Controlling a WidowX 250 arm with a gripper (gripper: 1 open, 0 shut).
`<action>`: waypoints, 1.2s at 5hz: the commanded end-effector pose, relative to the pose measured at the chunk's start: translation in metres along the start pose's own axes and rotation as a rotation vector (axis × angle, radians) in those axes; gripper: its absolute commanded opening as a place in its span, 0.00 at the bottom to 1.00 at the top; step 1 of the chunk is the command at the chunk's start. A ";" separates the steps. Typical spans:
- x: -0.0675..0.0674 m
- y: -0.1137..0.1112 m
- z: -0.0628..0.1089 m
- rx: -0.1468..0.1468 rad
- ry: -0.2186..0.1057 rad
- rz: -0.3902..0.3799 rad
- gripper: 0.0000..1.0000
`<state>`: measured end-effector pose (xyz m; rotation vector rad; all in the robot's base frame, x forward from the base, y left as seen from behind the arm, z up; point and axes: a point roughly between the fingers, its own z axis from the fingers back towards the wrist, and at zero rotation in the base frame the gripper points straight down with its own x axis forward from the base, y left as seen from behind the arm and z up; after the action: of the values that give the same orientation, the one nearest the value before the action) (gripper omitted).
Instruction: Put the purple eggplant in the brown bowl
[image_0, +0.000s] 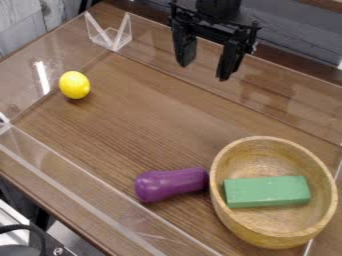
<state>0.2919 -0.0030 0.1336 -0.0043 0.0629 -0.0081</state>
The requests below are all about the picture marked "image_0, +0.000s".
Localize black metal bracket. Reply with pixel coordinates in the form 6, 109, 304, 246
28, 223, 77, 256

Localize green rectangular block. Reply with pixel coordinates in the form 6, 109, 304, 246
223, 176, 311, 208

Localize yellow toy lemon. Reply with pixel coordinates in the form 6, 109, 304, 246
58, 71, 90, 99

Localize black cable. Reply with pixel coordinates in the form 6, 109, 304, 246
0, 223, 48, 256

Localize brown wooden bowl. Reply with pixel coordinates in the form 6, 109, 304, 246
209, 136, 338, 250

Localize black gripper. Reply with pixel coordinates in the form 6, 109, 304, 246
169, 0, 260, 81

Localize purple toy eggplant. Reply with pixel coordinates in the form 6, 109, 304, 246
135, 167, 208, 203

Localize clear acrylic tray wall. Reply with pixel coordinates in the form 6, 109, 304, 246
0, 113, 221, 256

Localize clear acrylic corner bracket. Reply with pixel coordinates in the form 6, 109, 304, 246
84, 11, 132, 52

